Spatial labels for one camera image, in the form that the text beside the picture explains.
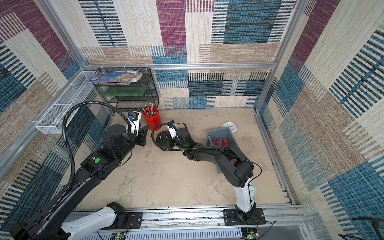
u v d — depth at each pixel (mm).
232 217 732
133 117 558
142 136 594
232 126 1072
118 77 824
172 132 789
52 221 388
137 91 1021
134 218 746
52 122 697
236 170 502
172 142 810
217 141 1021
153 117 972
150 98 1178
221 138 1021
